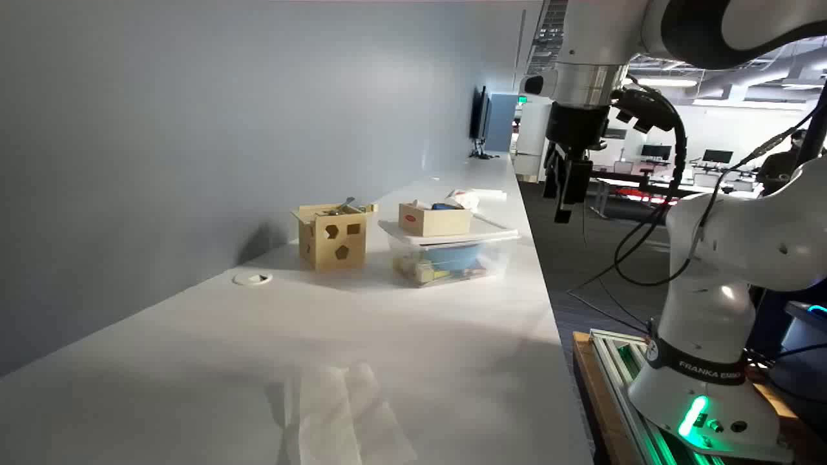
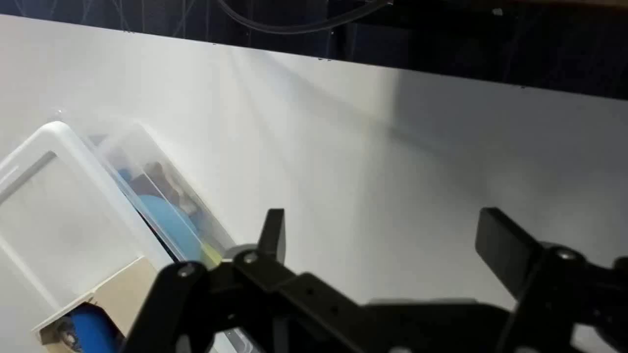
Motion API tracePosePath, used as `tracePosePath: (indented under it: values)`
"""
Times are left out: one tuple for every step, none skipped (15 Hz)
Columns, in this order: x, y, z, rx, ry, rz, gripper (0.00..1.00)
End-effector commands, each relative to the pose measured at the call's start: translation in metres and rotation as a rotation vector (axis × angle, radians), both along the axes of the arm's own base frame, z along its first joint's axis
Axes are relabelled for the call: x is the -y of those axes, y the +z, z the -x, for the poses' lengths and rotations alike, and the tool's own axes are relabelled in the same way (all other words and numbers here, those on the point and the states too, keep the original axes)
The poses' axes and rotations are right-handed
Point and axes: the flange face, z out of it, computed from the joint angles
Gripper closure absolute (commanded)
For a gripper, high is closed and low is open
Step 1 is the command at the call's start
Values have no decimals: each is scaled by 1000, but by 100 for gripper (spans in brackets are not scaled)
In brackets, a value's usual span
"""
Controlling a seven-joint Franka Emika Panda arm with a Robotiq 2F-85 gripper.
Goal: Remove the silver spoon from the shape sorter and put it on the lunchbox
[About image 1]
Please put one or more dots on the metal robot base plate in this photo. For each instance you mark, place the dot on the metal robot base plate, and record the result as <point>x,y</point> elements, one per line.
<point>687,434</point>

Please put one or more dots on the wooden base platform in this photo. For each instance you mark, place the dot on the wooden base platform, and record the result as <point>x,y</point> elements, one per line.
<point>597,403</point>

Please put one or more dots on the clear plastic lunchbox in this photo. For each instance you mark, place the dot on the clear plastic lunchbox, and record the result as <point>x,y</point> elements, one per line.
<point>448,254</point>

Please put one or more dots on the blue bowl inside lunchbox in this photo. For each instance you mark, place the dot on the blue bowl inside lunchbox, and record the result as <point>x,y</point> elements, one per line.
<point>454,257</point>

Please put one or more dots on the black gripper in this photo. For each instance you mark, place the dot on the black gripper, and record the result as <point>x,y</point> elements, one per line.
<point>575,130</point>

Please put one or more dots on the crumpled white cloth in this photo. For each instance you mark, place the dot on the crumpled white cloth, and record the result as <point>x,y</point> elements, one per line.
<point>478,201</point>

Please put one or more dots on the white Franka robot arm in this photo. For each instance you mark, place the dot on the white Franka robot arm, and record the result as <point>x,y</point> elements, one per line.
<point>733,259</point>

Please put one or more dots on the black computer monitor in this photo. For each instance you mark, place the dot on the black computer monitor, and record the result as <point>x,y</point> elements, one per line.
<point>492,121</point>

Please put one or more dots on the wooden shape sorter box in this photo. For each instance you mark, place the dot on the wooden shape sorter box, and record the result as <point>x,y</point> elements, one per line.
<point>335,238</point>

